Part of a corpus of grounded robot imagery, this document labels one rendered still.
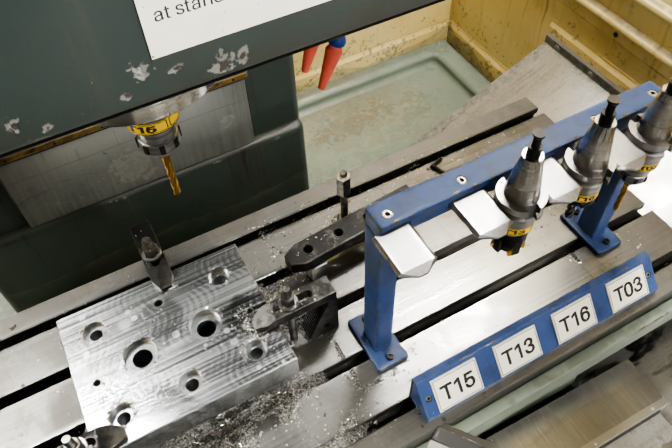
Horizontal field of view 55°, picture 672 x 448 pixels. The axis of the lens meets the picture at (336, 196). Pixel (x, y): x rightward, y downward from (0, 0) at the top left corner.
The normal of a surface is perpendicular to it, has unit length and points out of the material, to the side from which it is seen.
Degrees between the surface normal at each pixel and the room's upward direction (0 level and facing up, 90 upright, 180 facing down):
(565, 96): 25
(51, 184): 90
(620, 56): 90
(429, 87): 0
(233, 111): 90
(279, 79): 90
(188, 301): 0
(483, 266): 0
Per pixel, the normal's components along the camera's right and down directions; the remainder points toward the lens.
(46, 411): -0.03, -0.64
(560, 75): -0.39, -0.43
